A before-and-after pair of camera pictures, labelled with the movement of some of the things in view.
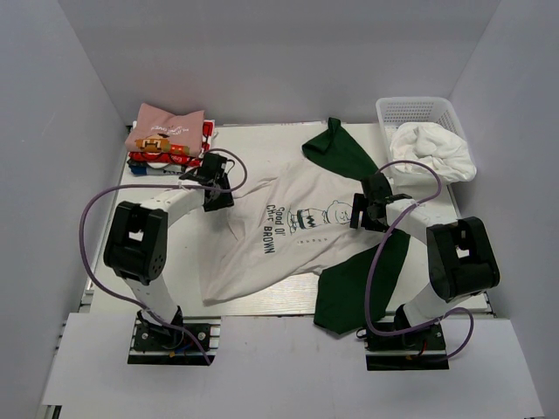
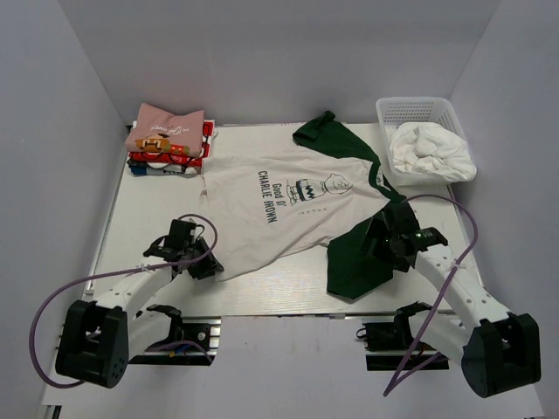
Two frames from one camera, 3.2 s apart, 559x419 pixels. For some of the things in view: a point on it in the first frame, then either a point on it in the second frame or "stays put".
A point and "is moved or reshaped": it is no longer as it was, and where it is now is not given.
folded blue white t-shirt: x=144 y=168 stays put
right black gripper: x=362 y=205 to x=377 y=230
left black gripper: x=226 y=200 to x=209 y=267
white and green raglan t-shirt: x=293 y=222 is moved or reshaped
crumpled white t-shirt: x=431 y=144 stays put
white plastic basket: x=394 y=111 stays put
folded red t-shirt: x=209 y=127 stays put
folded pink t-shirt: x=156 y=131 stays put
